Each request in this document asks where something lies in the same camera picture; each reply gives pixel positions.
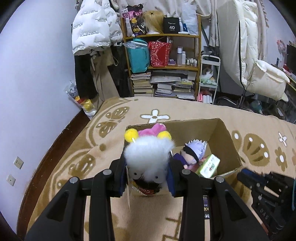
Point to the open cardboard box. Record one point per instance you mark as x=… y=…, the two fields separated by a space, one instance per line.
x=213 y=131

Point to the teal bag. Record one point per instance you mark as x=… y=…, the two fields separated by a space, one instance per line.
x=138 y=55

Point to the stack of books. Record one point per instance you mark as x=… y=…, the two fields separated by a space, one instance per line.
x=165 y=83

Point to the green tissue pack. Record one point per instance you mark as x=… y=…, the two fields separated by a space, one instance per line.
x=209 y=166

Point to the white rolling cart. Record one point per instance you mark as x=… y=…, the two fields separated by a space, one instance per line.
x=209 y=78

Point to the black box with 40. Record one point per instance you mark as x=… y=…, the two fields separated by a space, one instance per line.
x=171 y=25

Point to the black tissue pack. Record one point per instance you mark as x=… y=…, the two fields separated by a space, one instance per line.
x=206 y=207

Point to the white wall outlet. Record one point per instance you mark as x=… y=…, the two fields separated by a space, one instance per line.
x=11 y=180
x=18 y=162

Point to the white puffer jacket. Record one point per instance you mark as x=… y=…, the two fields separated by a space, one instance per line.
x=95 y=27

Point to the black purple anime bag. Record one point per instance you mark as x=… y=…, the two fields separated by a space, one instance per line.
x=134 y=21

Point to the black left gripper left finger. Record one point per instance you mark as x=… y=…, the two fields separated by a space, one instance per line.
x=63 y=218

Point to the white fluffy plush toy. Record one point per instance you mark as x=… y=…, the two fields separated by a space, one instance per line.
x=147 y=160

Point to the white bottle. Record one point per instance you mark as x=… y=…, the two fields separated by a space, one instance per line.
x=183 y=57

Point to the wooden bookshelf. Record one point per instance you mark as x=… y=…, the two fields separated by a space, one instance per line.
x=153 y=41

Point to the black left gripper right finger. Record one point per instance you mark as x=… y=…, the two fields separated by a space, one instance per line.
x=230 y=218

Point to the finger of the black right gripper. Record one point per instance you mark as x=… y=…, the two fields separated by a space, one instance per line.
x=246 y=178
x=252 y=173

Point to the red patterned bag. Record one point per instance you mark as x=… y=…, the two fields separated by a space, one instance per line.
x=159 y=53

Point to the beige hanging coat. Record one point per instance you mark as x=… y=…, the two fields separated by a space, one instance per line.
x=102 y=78

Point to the cream reclining chair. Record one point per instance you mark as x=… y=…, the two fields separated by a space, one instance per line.
x=238 y=35

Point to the white plastic bag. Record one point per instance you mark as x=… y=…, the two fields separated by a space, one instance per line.
x=189 y=18

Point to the plastic bag of toys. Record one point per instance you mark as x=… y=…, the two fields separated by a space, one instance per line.
x=84 y=103

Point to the purple haired plush doll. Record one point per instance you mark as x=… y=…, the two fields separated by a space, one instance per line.
x=192 y=154

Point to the blonde wig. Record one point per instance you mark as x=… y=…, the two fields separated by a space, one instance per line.
x=154 y=22

